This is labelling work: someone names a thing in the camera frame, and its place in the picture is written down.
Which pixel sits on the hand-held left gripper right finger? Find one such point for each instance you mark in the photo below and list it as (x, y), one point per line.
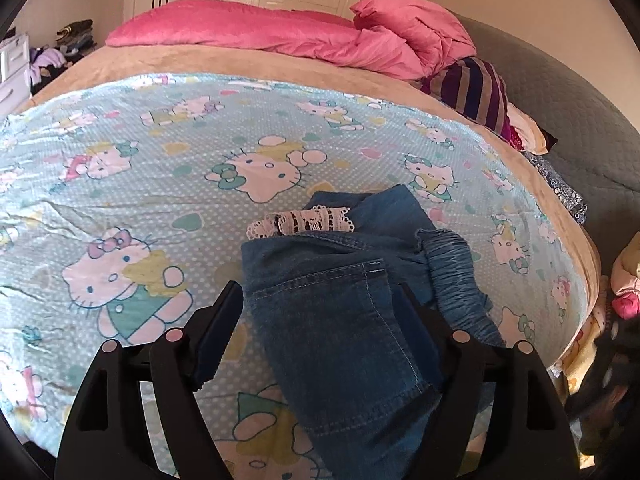
(417, 330)

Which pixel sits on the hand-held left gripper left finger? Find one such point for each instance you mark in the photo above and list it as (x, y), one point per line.
(215, 345)

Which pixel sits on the blue denim pants lace trim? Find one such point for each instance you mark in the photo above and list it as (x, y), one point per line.
(320, 310)

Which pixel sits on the pink and cream plush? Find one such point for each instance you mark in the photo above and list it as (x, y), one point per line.
(625, 280)

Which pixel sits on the cartoon cat printed bedsheet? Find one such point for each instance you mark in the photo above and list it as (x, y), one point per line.
(175, 195)

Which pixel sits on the blue patterned cloth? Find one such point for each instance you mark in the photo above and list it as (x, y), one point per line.
(562, 187)

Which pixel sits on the magenta cloth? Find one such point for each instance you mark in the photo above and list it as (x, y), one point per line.
(512, 135)

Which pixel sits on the cream pillow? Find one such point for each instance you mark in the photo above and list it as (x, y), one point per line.
(532, 132)

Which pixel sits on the purple striped cloth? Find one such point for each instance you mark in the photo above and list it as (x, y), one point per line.
(475, 90)

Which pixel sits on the grey quilted headboard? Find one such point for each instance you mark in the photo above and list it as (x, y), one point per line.
(575, 110)

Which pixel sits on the tan fleece blanket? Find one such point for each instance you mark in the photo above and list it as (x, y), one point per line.
(300, 62)

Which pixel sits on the pink duvet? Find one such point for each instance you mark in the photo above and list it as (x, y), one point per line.
(250, 25)

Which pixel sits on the pile of clothes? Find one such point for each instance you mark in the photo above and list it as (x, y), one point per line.
(65, 42)

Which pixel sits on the white drawer cabinet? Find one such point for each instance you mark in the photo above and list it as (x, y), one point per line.
(12, 70)

